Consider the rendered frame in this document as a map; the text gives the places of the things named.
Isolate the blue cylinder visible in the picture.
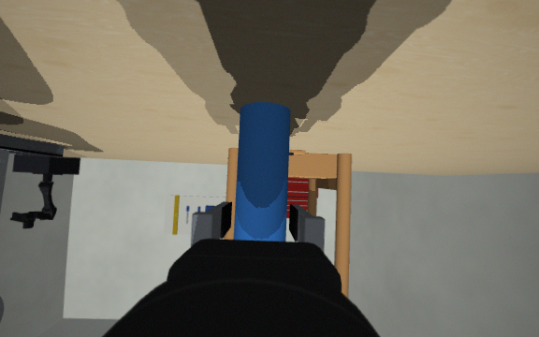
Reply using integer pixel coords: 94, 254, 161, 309
234, 102, 291, 242

